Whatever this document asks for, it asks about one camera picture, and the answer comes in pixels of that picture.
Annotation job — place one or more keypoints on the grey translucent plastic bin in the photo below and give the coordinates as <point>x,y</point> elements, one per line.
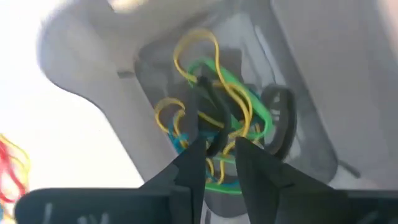
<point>93,62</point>

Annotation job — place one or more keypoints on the red rubber band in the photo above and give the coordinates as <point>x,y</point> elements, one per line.
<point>9,168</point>

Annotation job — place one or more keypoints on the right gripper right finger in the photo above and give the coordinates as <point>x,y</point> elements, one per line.
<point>267,193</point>

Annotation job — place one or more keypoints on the green rubber band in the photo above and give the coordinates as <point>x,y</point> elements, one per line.
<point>262,112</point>

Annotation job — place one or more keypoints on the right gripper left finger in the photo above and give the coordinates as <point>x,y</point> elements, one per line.
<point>186,193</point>

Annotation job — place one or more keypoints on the blue rubber band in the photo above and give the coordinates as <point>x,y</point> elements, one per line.
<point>178,141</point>

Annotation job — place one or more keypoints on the yellow rubber band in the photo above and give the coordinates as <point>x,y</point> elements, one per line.
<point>25,158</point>
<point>169,100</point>
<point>199,30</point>

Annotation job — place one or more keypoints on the thick black rubber band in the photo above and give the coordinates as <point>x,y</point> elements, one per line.
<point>220,109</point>
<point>287,118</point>

